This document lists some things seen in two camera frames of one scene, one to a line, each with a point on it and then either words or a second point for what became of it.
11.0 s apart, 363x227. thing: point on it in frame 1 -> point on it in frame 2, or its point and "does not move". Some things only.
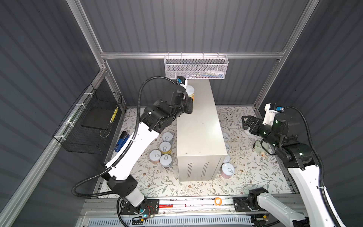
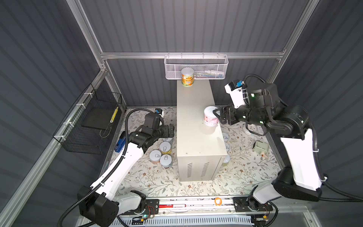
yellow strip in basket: [114, 115] does not move
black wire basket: [86, 125] does not move
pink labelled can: [227, 170] -> [211, 119]
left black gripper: [187, 101] -> [166, 134]
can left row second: [165, 148] does not move
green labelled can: [155, 155] does not move
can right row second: [227, 146] does not move
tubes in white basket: [208, 74] does not move
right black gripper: [256, 123] -> [226, 109]
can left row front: [166, 160] does not move
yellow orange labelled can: [190, 91] -> [187, 77]
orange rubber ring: [218, 201] does not move
